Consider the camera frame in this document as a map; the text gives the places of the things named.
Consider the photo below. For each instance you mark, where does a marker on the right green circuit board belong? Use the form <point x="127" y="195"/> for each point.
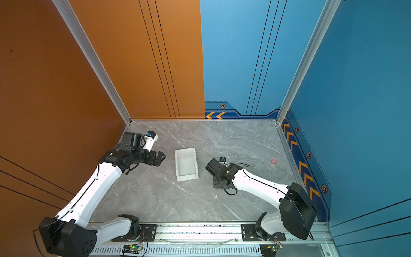
<point x="270" y="250"/>

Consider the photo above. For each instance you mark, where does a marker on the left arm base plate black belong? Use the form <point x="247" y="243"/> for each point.
<point x="147" y="234"/>

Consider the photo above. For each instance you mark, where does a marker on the left green circuit board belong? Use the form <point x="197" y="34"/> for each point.
<point x="132" y="249"/>

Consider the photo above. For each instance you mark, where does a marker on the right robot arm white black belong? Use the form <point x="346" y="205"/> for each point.
<point x="295" y="211"/>

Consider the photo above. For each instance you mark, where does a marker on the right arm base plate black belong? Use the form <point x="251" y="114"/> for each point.
<point x="249" y="234"/>

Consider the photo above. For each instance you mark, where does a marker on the white plastic bin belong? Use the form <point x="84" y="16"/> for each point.
<point x="186" y="164"/>

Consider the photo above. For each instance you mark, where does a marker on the aluminium corner post right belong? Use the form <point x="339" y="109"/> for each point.
<point x="316" y="38"/>

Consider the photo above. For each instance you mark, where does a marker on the green circuit board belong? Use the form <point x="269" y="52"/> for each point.
<point x="132" y="249"/>
<point x="270" y="250"/>

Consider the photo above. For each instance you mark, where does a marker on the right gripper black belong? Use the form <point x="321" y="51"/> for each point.
<point x="214" y="184"/>

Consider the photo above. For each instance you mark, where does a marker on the aluminium corner post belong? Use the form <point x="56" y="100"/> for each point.
<point x="316" y="38"/>
<point x="67" y="13"/>

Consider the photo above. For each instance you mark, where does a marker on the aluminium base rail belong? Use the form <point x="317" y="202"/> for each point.
<point x="219" y="239"/>

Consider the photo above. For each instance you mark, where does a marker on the aluminium corner post left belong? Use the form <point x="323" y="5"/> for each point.
<point x="67" y="13"/>

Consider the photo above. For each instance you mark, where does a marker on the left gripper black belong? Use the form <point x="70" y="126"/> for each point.
<point x="159" y="159"/>

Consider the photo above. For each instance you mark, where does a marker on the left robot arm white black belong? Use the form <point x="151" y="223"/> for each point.
<point x="69" y="233"/>

